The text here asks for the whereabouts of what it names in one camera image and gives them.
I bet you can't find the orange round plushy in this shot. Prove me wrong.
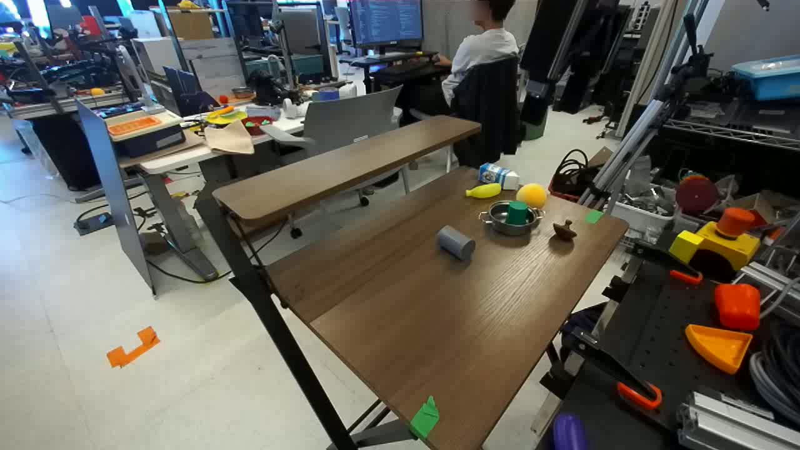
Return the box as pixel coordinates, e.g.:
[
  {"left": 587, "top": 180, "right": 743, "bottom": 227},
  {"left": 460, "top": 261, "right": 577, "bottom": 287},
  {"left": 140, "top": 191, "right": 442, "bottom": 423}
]
[{"left": 514, "top": 180, "right": 549, "bottom": 212}]

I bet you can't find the grey cylinder cup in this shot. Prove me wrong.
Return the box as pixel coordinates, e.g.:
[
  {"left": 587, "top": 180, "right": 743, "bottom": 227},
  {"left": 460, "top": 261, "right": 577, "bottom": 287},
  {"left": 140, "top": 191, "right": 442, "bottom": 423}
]
[{"left": 434, "top": 222, "right": 477, "bottom": 266}]

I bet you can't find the raised wooden desk shelf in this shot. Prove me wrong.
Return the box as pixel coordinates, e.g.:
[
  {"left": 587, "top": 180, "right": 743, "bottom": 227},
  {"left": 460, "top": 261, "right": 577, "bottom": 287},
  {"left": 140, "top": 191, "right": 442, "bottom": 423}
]
[{"left": 209, "top": 112, "right": 484, "bottom": 225}]

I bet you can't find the yellow toy banana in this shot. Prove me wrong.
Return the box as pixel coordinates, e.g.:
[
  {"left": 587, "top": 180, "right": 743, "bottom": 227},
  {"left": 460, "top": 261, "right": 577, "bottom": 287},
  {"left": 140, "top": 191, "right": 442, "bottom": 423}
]
[{"left": 463, "top": 180, "right": 505, "bottom": 203}]

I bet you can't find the small metal pot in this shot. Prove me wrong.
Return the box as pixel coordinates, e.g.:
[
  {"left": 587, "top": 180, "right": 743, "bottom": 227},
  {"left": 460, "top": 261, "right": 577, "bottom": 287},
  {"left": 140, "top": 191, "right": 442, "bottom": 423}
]
[{"left": 477, "top": 201, "right": 543, "bottom": 241}]

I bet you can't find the blue white milk carton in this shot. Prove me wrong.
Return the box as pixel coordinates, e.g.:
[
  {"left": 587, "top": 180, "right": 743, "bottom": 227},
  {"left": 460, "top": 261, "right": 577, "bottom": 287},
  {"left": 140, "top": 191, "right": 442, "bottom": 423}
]
[{"left": 474, "top": 160, "right": 523, "bottom": 193}]

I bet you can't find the grey office chair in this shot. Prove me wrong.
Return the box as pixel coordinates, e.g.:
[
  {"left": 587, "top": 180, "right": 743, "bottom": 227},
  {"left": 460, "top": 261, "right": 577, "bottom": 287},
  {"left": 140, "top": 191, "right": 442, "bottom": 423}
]
[{"left": 259, "top": 86, "right": 404, "bottom": 211}]

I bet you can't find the green octagonal block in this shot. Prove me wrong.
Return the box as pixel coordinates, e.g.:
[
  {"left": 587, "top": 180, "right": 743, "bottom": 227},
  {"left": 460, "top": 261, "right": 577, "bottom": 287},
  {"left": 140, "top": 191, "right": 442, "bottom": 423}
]
[{"left": 505, "top": 201, "right": 537, "bottom": 227}]

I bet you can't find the black office chair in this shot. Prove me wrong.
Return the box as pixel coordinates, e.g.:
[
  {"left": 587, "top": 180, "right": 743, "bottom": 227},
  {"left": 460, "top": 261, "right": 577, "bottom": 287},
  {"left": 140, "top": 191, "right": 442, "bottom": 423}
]
[{"left": 448, "top": 56, "right": 525, "bottom": 171}]

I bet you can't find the brown wooden round lid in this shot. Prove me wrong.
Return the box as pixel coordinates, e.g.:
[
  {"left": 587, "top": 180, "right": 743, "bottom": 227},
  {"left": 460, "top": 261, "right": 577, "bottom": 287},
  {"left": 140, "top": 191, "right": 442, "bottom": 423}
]
[{"left": 549, "top": 217, "right": 580, "bottom": 246}]

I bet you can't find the black bag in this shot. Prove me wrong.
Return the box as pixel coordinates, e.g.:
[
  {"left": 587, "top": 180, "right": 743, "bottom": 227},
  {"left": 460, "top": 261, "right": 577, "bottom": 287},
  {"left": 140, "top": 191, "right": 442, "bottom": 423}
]
[{"left": 547, "top": 145, "right": 595, "bottom": 203}]

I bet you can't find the seated person white shirt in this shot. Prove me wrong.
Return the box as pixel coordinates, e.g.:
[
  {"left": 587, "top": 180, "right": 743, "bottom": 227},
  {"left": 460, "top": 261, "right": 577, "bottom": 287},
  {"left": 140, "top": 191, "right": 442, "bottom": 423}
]
[{"left": 395, "top": 0, "right": 523, "bottom": 128}]

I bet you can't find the beige paper bag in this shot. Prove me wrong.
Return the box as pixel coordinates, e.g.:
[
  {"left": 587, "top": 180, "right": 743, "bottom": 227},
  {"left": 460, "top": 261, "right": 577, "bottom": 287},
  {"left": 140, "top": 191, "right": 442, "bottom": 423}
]
[{"left": 199, "top": 121, "right": 257, "bottom": 160}]

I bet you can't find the computer monitor blue screen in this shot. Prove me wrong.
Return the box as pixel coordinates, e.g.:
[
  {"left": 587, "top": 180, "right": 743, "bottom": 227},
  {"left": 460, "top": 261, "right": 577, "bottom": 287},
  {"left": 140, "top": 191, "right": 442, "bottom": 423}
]
[{"left": 348, "top": 0, "right": 424, "bottom": 52}]

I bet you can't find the white cloth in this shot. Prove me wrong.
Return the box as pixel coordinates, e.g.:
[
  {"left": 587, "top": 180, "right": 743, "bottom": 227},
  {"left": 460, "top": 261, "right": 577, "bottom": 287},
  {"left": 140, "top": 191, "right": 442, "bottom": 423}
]
[{"left": 609, "top": 197, "right": 673, "bottom": 241}]

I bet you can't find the grey black tripod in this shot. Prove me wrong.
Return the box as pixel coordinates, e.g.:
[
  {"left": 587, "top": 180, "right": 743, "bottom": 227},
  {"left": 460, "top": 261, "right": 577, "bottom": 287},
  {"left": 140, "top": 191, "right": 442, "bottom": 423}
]
[{"left": 583, "top": 11, "right": 714, "bottom": 207}]

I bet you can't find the purple toy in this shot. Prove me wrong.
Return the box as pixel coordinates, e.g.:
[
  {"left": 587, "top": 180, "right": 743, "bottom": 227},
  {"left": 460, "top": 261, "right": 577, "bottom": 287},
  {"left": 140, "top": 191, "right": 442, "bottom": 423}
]
[{"left": 549, "top": 410, "right": 592, "bottom": 450}]

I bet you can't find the grey box orange label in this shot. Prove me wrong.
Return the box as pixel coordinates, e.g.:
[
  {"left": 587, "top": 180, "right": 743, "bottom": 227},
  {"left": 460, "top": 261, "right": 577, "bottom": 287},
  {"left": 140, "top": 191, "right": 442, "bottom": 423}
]
[{"left": 103, "top": 106, "right": 187, "bottom": 160}]

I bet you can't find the black perforated board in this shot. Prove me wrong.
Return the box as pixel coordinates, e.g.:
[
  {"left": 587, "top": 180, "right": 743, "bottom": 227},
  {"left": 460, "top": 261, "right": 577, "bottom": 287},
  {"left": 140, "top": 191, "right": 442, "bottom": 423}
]
[{"left": 535, "top": 261, "right": 800, "bottom": 450}]

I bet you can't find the grey divider panel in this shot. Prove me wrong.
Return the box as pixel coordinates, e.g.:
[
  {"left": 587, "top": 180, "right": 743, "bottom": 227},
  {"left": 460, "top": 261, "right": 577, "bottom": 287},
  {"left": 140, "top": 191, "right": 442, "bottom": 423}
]
[{"left": 75, "top": 103, "right": 160, "bottom": 298}]

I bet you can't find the cardboard box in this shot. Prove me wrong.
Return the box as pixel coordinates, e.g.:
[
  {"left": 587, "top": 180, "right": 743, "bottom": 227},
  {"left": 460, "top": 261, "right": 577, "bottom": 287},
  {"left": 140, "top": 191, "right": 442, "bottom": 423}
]
[{"left": 168, "top": 7, "right": 217, "bottom": 43}]

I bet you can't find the orange floor tape mark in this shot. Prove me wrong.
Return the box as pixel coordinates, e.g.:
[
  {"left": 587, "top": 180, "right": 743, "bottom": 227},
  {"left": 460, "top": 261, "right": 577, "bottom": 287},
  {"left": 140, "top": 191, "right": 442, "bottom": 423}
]
[{"left": 105, "top": 326, "right": 162, "bottom": 371}]

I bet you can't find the dark red ball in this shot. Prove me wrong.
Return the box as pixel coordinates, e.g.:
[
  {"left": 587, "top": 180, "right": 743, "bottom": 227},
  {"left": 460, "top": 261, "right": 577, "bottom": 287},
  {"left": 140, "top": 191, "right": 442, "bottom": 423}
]
[{"left": 673, "top": 172, "right": 723, "bottom": 217}]

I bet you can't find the yellow toy block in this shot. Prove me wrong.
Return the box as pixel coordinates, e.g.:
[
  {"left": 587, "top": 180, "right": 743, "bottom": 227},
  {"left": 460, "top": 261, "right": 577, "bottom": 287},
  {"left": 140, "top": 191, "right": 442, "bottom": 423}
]
[{"left": 668, "top": 221, "right": 763, "bottom": 273}]

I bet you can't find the orange wedge toy block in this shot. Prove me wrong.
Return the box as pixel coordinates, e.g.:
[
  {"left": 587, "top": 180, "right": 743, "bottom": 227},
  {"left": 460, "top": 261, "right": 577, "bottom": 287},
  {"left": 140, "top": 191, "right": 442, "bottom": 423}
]
[{"left": 682, "top": 322, "right": 754, "bottom": 378}]

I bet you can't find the orange rounded toy block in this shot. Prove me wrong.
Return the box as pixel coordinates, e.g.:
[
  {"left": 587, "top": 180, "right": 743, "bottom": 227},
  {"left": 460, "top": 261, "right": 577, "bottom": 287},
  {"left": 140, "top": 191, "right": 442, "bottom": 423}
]
[{"left": 712, "top": 280, "right": 764, "bottom": 336}]

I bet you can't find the aluminium extrusion bar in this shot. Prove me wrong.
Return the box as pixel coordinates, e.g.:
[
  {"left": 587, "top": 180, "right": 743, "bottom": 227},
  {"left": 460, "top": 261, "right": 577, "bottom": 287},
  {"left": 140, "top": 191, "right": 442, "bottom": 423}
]
[{"left": 674, "top": 391, "right": 800, "bottom": 450}]

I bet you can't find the blue plastic box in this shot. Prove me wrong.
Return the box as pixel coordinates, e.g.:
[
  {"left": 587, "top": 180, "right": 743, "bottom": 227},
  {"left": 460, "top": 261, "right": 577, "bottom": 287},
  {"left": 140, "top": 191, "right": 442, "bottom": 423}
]
[{"left": 728, "top": 52, "right": 800, "bottom": 106}]

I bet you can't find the black metal table frame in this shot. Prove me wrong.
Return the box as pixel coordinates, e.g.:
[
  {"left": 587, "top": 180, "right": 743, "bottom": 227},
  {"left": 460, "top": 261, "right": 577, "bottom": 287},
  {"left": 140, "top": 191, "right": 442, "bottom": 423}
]
[{"left": 195, "top": 191, "right": 419, "bottom": 450}]

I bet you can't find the black clamp orange handle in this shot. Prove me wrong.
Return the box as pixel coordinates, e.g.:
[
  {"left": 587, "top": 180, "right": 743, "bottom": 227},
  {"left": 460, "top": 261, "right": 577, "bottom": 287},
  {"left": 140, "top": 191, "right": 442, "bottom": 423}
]
[
  {"left": 633, "top": 246, "right": 708, "bottom": 290},
  {"left": 573, "top": 332, "right": 668, "bottom": 416}
]

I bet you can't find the grey cable bundle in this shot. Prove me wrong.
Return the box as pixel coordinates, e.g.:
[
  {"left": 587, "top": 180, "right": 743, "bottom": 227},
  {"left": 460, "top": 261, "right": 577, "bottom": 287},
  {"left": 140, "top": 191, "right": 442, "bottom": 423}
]
[{"left": 744, "top": 322, "right": 800, "bottom": 433}]

